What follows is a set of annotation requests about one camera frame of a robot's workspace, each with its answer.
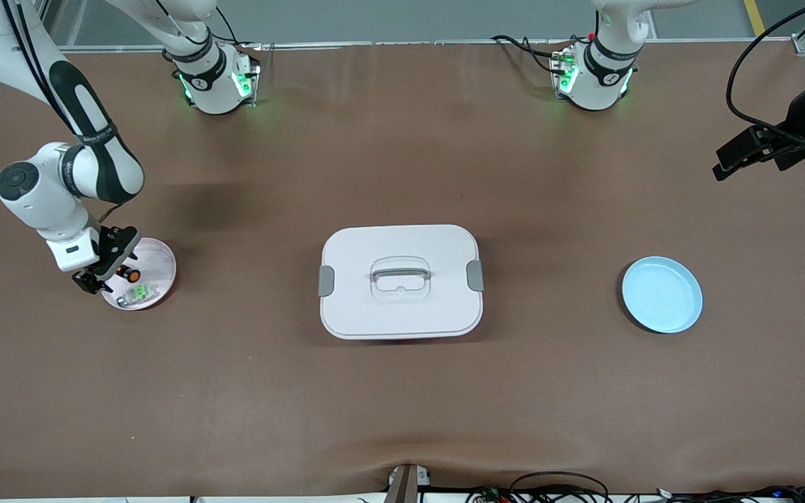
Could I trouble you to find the pink round plate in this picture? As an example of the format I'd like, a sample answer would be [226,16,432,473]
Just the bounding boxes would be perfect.
[101,238,177,312]

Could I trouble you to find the blue round plate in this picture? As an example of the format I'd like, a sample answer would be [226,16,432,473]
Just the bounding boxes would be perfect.
[621,256,704,334]

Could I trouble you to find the white lidded storage box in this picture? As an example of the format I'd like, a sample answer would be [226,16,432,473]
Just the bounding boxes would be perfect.
[318,224,485,341]

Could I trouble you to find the brown table mat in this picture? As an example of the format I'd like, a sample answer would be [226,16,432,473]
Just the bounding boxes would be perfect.
[0,41,805,499]

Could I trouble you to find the green push-button switch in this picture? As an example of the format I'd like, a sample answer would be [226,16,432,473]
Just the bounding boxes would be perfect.
[116,282,160,309]

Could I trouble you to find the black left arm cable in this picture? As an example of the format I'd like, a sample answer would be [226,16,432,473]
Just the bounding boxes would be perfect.
[725,0,805,152]

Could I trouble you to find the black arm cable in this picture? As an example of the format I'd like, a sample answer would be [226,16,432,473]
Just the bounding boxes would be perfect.
[0,0,128,228]
[725,0,805,152]

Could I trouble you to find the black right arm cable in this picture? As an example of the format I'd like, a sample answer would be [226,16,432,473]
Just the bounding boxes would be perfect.
[0,0,128,228]

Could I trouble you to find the black arm base cables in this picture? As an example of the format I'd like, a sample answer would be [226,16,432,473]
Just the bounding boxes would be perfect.
[490,34,572,78]

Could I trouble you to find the grey box lid handle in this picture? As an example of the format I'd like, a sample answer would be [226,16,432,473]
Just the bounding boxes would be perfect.
[371,266,432,283]

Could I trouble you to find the black flat cable bundle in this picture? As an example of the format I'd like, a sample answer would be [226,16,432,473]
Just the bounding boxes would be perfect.
[654,486,805,503]

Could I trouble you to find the brown camera mount post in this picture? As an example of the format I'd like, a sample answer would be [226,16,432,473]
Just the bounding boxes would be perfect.
[383,463,433,503]

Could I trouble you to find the black looped cable bundle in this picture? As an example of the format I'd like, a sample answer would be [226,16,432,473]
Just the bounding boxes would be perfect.
[465,472,613,503]

